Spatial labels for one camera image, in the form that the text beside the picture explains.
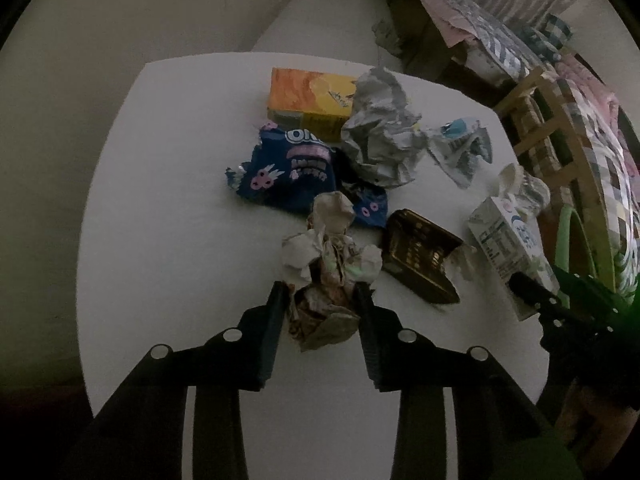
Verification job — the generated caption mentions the green bin with red inside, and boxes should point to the green bin with red inside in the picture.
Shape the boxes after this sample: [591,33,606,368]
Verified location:
[550,204,621,293]

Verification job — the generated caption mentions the yellow orange drink carton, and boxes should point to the yellow orange drink carton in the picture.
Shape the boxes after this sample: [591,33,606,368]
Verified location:
[266,67,359,142]

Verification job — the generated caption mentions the wooden chair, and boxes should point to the wooden chair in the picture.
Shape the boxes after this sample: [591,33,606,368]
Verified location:
[494,64,617,287]

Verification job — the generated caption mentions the white milk carton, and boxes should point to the white milk carton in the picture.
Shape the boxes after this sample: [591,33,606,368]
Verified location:
[467,195,560,322]

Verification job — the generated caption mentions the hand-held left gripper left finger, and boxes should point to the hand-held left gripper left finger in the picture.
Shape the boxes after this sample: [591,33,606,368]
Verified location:
[65,280,291,480]

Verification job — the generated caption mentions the dark checked pillow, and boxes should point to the dark checked pillow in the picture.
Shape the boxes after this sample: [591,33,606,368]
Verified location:
[514,25,562,62]

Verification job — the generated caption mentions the printed paper ball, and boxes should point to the printed paper ball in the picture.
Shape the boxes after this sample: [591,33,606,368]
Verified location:
[279,191,384,354]

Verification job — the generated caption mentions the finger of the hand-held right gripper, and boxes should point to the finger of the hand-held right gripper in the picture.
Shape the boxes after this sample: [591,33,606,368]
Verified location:
[552,266,638,312]
[509,272,571,327]

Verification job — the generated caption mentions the grey crumpled paper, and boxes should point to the grey crumpled paper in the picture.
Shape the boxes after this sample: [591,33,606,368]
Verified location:
[341,66,424,189]

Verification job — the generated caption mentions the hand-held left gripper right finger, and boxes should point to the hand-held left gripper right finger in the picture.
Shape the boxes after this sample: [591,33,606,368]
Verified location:
[354,282,586,480]

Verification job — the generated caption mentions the bed with plaid sheet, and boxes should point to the bed with plaid sheet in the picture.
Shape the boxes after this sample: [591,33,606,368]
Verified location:
[389,0,552,92]

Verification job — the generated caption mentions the pink quilt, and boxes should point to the pink quilt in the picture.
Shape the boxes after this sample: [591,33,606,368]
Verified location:
[554,54,627,112]

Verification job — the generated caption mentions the white crumpled wrapper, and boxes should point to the white crumpled wrapper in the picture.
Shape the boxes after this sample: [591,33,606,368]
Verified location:
[496,162,552,217]

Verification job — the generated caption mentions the dark brown cigarette box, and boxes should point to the dark brown cigarette box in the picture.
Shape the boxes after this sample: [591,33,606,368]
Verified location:
[381,208,464,306]

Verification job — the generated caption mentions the blue cookie wrapper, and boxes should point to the blue cookie wrapper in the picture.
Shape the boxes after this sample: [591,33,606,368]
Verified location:
[224,122,390,229]

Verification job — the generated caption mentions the grey cloth on floor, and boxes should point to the grey cloth on floor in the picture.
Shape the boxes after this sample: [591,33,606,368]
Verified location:
[371,19,404,57]

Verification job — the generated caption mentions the small white blue wrapper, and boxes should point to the small white blue wrapper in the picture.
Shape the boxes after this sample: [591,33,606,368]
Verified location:
[426,117,494,190]

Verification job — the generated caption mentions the blue white plaid pillow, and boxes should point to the blue white plaid pillow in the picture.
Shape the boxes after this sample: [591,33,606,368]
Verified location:
[540,12,574,47]

